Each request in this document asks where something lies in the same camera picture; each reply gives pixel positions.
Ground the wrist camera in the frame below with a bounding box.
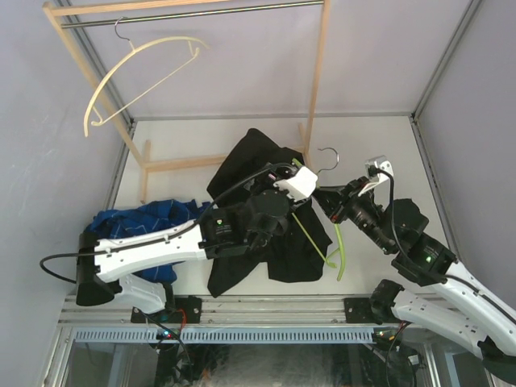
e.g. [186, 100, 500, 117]
[273, 166, 318, 202]
[358, 156, 394, 197]

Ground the black shirt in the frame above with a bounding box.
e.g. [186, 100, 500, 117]
[203, 128, 331, 298]

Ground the green hanger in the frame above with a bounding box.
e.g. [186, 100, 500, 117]
[292, 147, 346, 282]

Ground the left camera cable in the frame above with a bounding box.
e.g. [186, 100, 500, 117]
[39, 162, 298, 285]

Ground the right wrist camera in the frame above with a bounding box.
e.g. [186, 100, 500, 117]
[358, 156, 394, 197]

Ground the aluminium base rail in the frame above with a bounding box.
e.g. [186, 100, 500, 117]
[58, 295, 366, 327]

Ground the right camera cable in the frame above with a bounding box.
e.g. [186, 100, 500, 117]
[374, 169, 516, 323]

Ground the grey slotted cable duct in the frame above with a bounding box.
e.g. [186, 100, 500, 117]
[73, 326, 393, 344]

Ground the blue plaid shirt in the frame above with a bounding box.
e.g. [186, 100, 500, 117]
[83, 198, 213, 283]

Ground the camera cable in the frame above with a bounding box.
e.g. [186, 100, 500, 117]
[39, 162, 298, 285]
[374, 169, 516, 323]

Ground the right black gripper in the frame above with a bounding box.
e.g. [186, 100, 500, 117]
[313, 177, 394, 255]

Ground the wooden clothes rack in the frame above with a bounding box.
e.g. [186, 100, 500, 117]
[43, 1, 331, 208]

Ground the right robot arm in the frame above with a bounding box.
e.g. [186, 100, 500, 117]
[313, 177, 515, 385]

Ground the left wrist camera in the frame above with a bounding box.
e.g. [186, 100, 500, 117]
[273, 166, 318, 202]

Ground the cream hanger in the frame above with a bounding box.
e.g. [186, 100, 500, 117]
[83, 18, 220, 136]

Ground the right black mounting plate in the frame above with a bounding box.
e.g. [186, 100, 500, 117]
[343, 298, 384, 324]

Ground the black mounting plate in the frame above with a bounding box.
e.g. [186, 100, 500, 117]
[343, 298, 384, 324]
[130, 296, 202, 324]

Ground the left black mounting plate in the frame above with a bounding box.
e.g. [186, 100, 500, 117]
[130, 296, 202, 324]

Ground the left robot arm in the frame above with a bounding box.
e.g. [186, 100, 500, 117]
[76, 189, 290, 323]

